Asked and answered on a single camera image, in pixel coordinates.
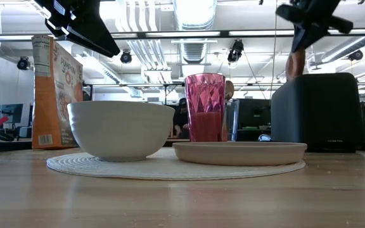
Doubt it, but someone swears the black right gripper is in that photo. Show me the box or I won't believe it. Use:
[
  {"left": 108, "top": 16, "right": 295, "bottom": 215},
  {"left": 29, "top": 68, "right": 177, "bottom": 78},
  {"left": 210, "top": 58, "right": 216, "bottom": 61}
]
[{"left": 276, "top": 0, "right": 354, "bottom": 54}]

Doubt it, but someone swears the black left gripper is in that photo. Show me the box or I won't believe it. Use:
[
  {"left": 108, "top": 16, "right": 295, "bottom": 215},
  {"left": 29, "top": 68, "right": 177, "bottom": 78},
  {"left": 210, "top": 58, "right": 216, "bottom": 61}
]
[{"left": 32, "top": 0, "right": 121, "bottom": 58}]

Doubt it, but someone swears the brown bagel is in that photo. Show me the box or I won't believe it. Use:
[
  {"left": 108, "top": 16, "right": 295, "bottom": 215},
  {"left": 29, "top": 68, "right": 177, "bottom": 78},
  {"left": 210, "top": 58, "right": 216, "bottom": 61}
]
[{"left": 285, "top": 47, "right": 306, "bottom": 82}]

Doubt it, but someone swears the pumpkin cereal box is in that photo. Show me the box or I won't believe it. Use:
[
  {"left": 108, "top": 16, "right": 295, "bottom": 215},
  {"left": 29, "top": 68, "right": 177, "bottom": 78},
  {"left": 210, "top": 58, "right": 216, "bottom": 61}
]
[{"left": 31, "top": 34, "right": 84, "bottom": 150}]

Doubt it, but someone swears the metal spoon orange handle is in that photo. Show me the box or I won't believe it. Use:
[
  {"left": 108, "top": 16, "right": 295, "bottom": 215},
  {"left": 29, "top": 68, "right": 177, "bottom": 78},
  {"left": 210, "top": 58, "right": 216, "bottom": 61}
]
[{"left": 224, "top": 80, "right": 235, "bottom": 102}]

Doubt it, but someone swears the white ceramic bowl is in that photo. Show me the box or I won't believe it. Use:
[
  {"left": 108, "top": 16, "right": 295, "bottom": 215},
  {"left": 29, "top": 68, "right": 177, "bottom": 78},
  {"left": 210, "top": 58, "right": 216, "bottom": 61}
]
[{"left": 67, "top": 100, "right": 176, "bottom": 162}]

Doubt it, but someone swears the red faceted tumbler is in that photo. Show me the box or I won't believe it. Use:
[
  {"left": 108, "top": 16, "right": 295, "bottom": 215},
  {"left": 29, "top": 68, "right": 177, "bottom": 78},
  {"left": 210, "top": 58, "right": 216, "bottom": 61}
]
[{"left": 184, "top": 72, "right": 228, "bottom": 143}]

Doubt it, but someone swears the beige round plate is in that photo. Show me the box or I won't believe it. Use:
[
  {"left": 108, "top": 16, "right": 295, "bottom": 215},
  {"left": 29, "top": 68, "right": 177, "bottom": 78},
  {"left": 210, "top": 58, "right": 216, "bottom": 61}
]
[{"left": 172, "top": 141, "right": 308, "bottom": 167}]

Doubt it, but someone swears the black two-slot toaster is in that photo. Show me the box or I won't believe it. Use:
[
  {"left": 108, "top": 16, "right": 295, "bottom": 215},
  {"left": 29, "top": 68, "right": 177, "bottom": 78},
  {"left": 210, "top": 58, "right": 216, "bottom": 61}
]
[{"left": 270, "top": 72, "right": 365, "bottom": 152}]

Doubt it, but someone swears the black overhead rig bar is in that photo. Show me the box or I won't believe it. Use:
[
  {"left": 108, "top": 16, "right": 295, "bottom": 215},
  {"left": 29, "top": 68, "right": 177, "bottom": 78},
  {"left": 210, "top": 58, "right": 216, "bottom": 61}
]
[{"left": 0, "top": 27, "right": 365, "bottom": 41}]

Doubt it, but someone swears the clear drinking glass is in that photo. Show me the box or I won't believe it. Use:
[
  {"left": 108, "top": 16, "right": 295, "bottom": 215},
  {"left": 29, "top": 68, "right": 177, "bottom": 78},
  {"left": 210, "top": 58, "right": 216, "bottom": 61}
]
[{"left": 225, "top": 98, "right": 240, "bottom": 143}]

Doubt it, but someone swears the person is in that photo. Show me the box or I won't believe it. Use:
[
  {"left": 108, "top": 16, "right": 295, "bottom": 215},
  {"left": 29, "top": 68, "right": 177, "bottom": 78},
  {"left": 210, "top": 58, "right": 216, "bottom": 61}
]
[{"left": 173, "top": 97, "right": 189, "bottom": 139}]

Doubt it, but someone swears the black ceiling camera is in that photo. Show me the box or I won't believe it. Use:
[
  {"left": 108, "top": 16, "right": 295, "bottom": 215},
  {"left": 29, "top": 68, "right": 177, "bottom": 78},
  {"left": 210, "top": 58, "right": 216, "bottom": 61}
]
[
  {"left": 16, "top": 56, "right": 30, "bottom": 71},
  {"left": 227, "top": 39, "right": 245, "bottom": 63},
  {"left": 348, "top": 49, "right": 364, "bottom": 61},
  {"left": 120, "top": 50, "right": 132, "bottom": 64}
]

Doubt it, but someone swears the silver ceiling duct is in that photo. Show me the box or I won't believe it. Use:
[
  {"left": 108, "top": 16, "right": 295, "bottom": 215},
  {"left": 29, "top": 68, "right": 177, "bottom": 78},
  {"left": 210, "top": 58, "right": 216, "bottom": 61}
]
[{"left": 172, "top": 0, "right": 218, "bottom": 66}]

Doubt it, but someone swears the dark wall monitor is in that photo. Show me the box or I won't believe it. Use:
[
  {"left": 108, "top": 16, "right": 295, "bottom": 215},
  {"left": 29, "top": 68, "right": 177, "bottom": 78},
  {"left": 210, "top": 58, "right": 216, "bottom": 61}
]
[{"left": 0, "top": 103, "right": 24, "bottom": 125}]

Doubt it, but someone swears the black aluminium table frame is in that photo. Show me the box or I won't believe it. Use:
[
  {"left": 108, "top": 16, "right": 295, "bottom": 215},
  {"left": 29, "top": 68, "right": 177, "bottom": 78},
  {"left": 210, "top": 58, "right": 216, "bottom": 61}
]
[{"left": 0, "top": 138, "right": 365, "bottom": 153}]

